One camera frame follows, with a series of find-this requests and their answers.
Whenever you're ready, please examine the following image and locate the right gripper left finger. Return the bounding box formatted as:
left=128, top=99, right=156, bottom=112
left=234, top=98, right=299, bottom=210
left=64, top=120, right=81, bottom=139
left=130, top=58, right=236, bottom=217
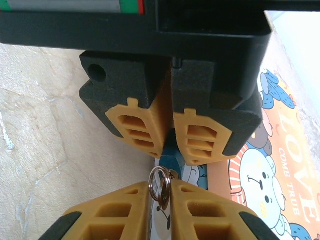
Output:
left=37, top=181, right=153, bottom=240

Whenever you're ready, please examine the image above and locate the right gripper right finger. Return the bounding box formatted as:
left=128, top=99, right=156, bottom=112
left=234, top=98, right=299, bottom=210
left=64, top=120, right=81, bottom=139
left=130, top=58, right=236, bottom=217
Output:
left=168, top=179, right=281, bottom=240

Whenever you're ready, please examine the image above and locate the silver key ring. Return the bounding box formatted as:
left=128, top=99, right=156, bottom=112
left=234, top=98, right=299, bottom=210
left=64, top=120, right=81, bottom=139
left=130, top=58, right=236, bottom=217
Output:
left=148, top=166, right=174, bottom=211

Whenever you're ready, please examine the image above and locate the brass key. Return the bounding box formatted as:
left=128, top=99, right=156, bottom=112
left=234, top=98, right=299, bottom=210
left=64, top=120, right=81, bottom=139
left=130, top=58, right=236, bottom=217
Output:
left=168, top=169, right=181, bottom=181

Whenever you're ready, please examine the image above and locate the blue padlock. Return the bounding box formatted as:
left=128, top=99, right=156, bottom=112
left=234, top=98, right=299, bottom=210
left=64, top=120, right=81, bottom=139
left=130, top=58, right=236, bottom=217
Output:
left=159, top=129, right=187, bottom=181

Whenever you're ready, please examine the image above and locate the orange LOVE card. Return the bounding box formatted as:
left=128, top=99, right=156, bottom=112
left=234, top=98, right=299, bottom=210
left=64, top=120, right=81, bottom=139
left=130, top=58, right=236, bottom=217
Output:
left=149, top=66, right=320, bottom=240

